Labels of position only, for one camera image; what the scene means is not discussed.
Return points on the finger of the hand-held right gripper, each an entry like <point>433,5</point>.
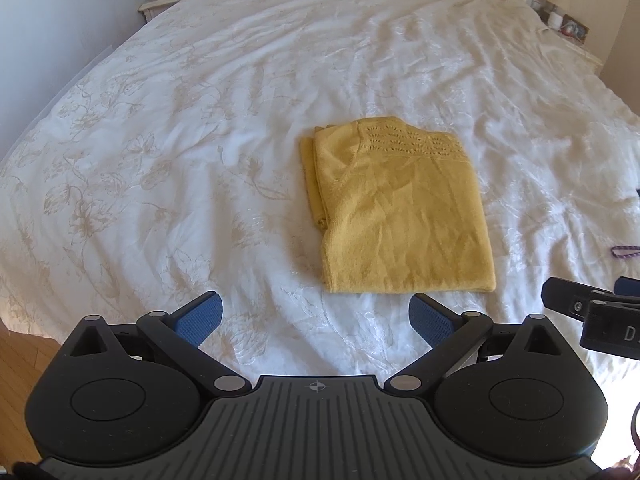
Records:
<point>630,285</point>
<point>562,297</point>

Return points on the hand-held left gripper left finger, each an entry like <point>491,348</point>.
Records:
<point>200,317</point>

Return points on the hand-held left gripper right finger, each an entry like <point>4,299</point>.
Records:
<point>430,320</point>

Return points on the yellow knitted sweater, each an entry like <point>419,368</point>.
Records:
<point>400,220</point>

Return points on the white nightstand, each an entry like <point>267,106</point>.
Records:
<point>592,57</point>
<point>155,10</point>

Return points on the white floral duvet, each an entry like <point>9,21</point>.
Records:
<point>250,85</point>

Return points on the white round container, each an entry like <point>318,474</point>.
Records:
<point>555,19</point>

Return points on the wooden photo frame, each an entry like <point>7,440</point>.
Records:
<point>575,27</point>

